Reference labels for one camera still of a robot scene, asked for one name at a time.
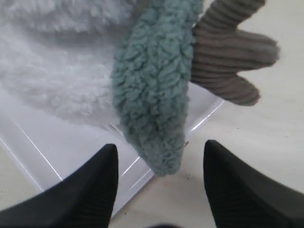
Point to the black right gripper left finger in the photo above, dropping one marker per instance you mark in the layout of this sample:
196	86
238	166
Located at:
85	199

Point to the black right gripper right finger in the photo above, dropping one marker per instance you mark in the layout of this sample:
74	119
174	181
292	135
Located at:
241	197

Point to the green knitted scarf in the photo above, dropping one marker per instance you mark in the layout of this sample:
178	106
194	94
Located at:
150	81

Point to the white plush snowman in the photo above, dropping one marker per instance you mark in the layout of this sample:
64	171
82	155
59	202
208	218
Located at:
58	55

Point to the white plastic tray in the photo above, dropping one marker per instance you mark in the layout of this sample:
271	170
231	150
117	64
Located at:
179	197

